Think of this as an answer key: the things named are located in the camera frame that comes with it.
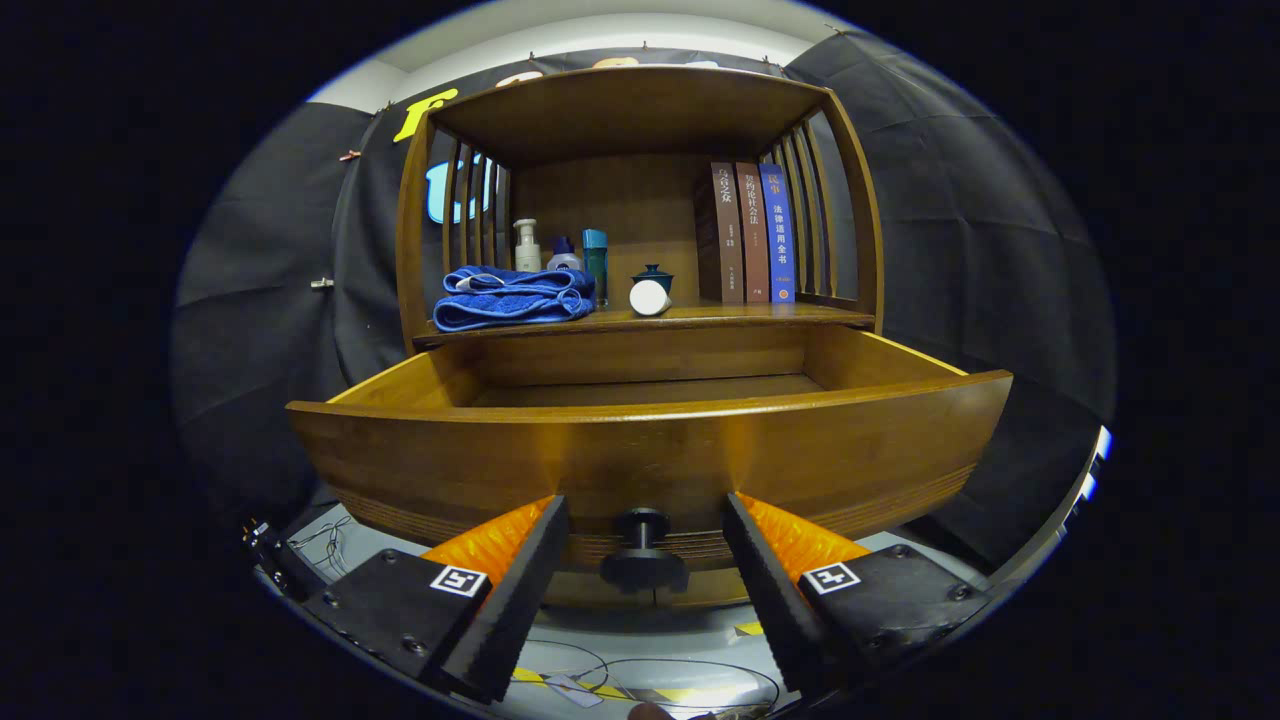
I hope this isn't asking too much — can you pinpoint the brown wooden drawer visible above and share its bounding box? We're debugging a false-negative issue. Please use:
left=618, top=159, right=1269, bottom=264
left=286, top=322, right=1014, bottom=609

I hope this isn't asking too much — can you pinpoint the reddish brown book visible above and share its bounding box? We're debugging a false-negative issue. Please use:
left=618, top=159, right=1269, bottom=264
left=735, top=162, right=771, bottom=304

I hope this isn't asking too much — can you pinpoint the brown wooden cabinet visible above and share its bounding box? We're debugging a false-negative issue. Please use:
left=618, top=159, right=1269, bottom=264
left=395, top=65, right=886, bottom=611

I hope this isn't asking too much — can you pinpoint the blue book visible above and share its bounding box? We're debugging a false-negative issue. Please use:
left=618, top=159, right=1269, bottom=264
left=758, top=163, right=797, bottom=304

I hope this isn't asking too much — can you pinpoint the black backdrop cloth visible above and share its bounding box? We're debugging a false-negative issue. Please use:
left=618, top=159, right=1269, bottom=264
left=170, top=30, right=1118, bottom=571

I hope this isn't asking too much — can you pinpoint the teal cylindrical bottle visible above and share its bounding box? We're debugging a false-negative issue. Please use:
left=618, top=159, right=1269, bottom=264
left=583, top=228, right=610, bottom=306

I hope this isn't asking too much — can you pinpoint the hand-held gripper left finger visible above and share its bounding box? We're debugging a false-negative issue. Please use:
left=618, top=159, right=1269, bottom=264
left=300, top=494, right=571, bottom=704

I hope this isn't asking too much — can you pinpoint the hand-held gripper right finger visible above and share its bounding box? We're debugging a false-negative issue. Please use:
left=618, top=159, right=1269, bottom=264
left=722, top=491, right=993, bottom=699

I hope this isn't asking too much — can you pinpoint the blue folded towel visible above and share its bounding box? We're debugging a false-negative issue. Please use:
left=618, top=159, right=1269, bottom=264
left=432, top=265, right=598, bottom=333

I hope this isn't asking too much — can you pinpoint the wooden countertop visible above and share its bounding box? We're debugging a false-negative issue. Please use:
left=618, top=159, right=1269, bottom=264
left=412, top=300, right=876, bottom=349

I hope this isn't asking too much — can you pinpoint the dark brown book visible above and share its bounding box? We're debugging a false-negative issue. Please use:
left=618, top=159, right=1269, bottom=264
left=697, top=162, right=746, bottom=305

